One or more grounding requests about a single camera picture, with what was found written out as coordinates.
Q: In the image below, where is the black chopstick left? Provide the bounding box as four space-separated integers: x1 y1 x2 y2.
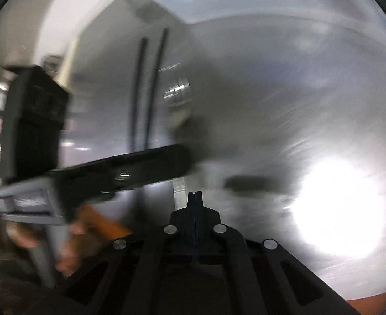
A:
130 37 149 151

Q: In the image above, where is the person's left hand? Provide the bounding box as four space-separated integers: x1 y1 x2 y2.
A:
6 205 132 277

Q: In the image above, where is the silver metal fork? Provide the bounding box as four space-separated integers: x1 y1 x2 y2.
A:
157 62 194 211

